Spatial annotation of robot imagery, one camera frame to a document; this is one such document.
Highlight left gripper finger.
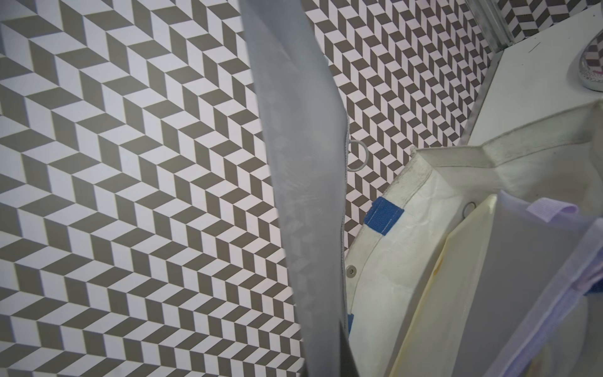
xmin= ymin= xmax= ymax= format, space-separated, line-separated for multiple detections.
xmin=339 ymin=323 xmax=360 ymax=377

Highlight white canvas bag blue handles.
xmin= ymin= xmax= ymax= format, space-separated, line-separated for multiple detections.
xmin=346 ymin=101 xmax=602 ymax=376

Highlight chrome wire stand pink discs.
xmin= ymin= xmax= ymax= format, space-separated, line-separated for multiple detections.
xmin=578 ymin=31 xmax=603 ymax=92

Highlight large yellow trim mesh pouch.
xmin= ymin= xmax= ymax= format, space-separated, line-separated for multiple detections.
xmin=391 ymin=194 xmax=498 ymax=376

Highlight purple mesh pencil pouch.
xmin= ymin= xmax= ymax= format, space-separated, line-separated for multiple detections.
xmin=453 ymin=192 xmax=602 ymax=376

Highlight grey mesh pouch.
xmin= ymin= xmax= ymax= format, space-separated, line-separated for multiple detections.
xmin=240 ymin=1 xmax=350 ymax=376

